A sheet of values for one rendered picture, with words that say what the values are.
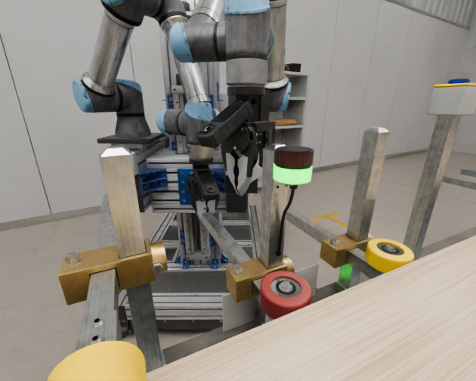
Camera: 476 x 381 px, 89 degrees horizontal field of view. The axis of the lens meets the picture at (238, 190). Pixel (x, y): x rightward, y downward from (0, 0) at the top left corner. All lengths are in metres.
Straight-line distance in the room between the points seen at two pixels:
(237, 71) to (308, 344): 0.42
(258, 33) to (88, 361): 0.47
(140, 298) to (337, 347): 0.29
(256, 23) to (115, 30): 0.57
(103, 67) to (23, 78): 2.04
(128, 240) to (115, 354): 0.16
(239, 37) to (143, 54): 2.64
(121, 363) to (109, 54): 0.89
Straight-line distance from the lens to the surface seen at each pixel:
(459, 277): 0.57
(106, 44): 0.98
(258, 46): 0.47
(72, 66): 3.00
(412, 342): 0.41
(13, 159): 3.10
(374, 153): 0.58
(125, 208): 0.36
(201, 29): 0.60
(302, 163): 0.37
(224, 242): 0.60
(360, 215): 0.63
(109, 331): 0.31
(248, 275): 0.49
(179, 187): 1.15
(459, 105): 0.78
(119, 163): 0.34
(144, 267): 0.40
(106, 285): 0.37
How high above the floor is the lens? 1.18
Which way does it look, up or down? 20 degrees down
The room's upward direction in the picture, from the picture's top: straight up
